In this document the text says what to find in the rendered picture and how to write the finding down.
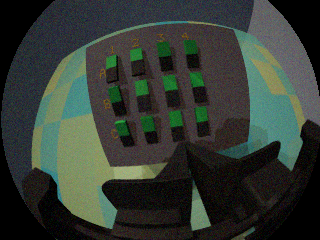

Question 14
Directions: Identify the grey switch panel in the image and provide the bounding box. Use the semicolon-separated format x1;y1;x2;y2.
85;23;251;167

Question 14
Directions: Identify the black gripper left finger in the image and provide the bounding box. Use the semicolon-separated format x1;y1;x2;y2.
101;143;193;223

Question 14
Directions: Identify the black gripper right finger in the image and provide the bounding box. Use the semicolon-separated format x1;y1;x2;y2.
184;140;281;227

